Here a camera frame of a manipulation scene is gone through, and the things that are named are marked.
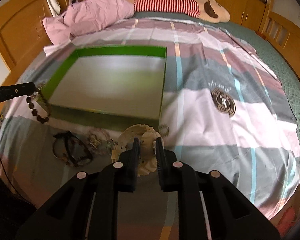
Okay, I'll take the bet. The cream white wristwatch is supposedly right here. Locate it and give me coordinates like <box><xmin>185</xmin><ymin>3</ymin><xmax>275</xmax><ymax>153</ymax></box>
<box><xmin>111</xmin><ymin>124</ymin><xmax>163</xmax><ymax>177</ymax></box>

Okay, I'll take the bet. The pink bead bracelet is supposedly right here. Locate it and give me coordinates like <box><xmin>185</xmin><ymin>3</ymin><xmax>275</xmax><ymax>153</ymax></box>
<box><xmin>86</xmin><ymin>127</ymin><xmax>118</xmax><ymax>156</ymax></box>

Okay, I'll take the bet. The dark brown bead bracelet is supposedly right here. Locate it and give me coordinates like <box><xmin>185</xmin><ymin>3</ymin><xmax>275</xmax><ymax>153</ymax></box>
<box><xmin>25</xmin><ymin>84</ymin><xmax>52</xmax><ymax>124</ymax></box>

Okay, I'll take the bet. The black strap wristwatch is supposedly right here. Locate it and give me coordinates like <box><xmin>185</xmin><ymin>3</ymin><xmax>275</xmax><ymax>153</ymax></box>
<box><xmin>52</xmin><ymin>131</ymin><xmax>94</xmax><ymax>167</ymax></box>

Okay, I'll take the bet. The wooden headboard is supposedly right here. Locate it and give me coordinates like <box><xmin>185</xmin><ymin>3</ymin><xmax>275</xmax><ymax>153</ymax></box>
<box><xmin>0</xmin><ymin>0</ymin><xmax>71</xmax><ymax>120</ymax></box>

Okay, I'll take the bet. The green cardboard box tray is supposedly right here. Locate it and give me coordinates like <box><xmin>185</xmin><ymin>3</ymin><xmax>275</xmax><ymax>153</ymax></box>
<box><xmin>42</xmin><ymin>45</ymin><xmax>167</xmax><ymax>131</ymax></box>

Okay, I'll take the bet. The plaid patchwork bed sheet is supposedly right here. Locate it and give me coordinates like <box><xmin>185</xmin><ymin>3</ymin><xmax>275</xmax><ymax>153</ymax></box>
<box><xmin>0</xmin><ymin>17</ymin><xmax>300</xmax><ymax>240</ymax></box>

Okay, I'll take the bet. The pink crumpled blanket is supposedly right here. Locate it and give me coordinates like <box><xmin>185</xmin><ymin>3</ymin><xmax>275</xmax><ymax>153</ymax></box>
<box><xmin>42</xmin><ymin>0</ymin><xmax>134</xmax><ymax>45</ymax></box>

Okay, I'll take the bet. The striped plush toy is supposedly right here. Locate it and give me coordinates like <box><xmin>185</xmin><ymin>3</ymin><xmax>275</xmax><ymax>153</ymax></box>
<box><xmin>127</xmin><ymin>0</ymin><xmax>230</xmax><ymax>23</ymax></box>

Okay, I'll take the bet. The wooden footboard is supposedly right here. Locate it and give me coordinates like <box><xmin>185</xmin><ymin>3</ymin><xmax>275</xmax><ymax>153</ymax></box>
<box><xmin>261</xmin><ymin>11</ymin><xmax>300</xmax><ymax>80</ymax></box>

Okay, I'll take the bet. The small sparkly silver ring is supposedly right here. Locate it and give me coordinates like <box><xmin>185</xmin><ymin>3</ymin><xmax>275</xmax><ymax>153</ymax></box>
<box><xmin>157</xmin><ymin>125</ymin><xmax>171</xmax><ymax>137</ymax></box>

